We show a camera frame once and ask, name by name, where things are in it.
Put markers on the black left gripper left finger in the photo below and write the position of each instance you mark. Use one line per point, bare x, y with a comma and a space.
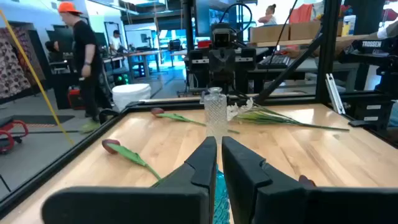
174, 202

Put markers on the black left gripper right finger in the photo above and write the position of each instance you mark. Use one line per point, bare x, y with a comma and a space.
264, 199

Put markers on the clear glass vase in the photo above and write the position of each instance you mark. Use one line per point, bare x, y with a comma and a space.
215, 115

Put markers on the white artificial flower bunch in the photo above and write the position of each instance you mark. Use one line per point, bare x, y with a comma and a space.
264, 117

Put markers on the teal glass vase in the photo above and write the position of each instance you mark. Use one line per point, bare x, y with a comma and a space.
221, 199

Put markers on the black keyboard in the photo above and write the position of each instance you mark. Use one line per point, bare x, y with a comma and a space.
273, 61

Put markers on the brown cardboard box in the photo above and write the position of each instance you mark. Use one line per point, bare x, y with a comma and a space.
304, 30
269, 33

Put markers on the person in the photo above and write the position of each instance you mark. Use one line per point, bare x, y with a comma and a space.
115, 42
84, 46
270, 17
390, 29

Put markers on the white plastic bucket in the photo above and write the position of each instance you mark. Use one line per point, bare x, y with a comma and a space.
130, 95

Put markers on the red portable generator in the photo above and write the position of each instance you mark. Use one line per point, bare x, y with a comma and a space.
75, 99

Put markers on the black floor mat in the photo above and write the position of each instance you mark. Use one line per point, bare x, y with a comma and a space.
43, 119

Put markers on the red rolling stool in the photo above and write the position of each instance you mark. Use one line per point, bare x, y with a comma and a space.
6, 120

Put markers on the red mandala patterned fabric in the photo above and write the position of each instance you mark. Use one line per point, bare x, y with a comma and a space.
34, 53

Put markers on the floral patterned fabric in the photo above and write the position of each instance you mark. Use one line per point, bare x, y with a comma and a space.
11, 71

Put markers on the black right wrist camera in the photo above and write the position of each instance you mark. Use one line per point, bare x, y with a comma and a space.
222, 35

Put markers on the silver aluminium bracket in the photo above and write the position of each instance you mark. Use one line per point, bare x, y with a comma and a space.
335, 93

